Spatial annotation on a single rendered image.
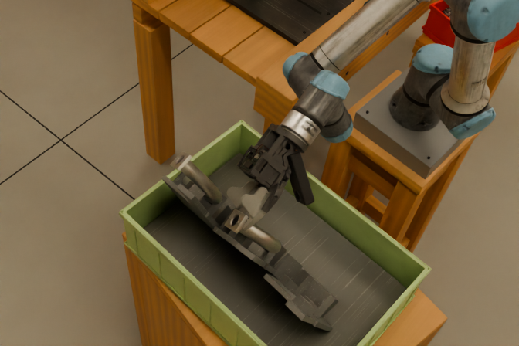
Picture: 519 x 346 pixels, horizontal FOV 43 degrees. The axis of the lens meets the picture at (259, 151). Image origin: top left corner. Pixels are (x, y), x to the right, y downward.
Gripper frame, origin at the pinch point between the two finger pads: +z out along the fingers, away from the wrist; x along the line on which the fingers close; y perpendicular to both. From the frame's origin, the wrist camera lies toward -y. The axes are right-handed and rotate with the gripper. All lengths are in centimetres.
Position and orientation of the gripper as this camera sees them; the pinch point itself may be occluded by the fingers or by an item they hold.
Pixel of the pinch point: (242, 222)
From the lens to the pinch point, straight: 132.9
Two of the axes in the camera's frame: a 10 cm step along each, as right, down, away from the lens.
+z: -5.9, 8.0, -1.2
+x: 4.1, 1.7, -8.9
